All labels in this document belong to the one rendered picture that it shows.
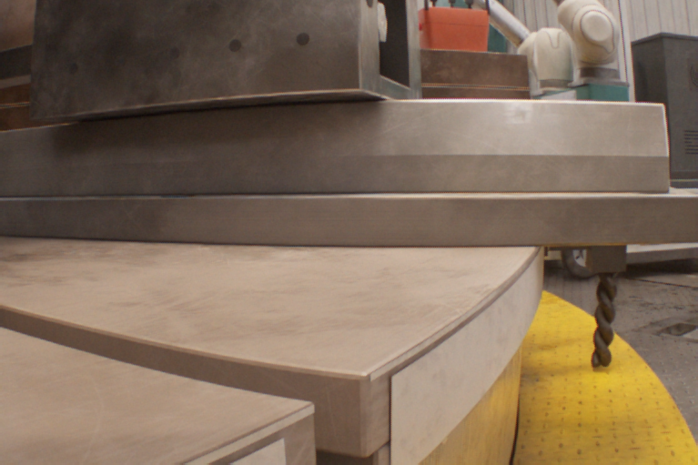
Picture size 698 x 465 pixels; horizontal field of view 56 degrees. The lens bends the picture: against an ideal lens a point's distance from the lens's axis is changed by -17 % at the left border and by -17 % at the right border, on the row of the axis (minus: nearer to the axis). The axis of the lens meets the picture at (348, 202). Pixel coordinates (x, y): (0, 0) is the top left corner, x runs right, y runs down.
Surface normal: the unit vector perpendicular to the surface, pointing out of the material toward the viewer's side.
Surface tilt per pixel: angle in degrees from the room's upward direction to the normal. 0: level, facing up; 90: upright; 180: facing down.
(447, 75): 90
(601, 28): 95
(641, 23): 90
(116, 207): 90
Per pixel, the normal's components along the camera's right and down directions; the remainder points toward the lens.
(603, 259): -0.14, 0.06
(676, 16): -0.88, 0.04
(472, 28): 0.18, 0.17
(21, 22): -0.51, 0.06
